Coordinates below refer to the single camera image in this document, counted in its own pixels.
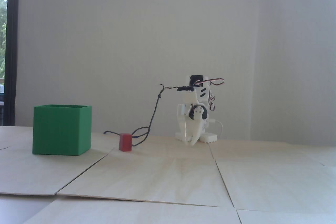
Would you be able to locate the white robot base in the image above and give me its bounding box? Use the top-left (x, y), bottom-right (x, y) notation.
top-left (175, 129), bottom-right (218, 144)

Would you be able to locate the black window frame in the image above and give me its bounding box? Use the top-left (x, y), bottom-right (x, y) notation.
top-left (6, 0), bottom-right (20, 126)

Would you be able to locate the red white servo wire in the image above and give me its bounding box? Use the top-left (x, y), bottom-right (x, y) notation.
top-left (195, 78), bottom-right (225, 112)

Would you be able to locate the white power cable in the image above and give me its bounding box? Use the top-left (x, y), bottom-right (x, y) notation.
top-left (210, 120), bottom-right (224, 139)

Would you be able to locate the wrist camera on white mast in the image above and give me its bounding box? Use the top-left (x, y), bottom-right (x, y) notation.
top-left (176, 85), bottom-right (196, 103)

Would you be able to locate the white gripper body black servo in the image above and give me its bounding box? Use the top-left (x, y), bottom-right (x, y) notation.
top-left (177, 103), bottom-right (208, 130)

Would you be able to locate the red block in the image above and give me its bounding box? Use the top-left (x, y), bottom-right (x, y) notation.
top-left (119, 133), bottom-right (133, 152)

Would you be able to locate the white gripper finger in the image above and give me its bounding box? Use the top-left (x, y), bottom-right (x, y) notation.
top-left (190, 119), bottom-right (204, 146)
top-left (176, 121), bottom-right (192, 144)

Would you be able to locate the black camera cable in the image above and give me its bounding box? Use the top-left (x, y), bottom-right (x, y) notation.
top-left (103, 84), bottom-right (179, 146)

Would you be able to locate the green open box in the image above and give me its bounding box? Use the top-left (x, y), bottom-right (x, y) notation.
top-left (32, 105), bottom-right (92, 156)

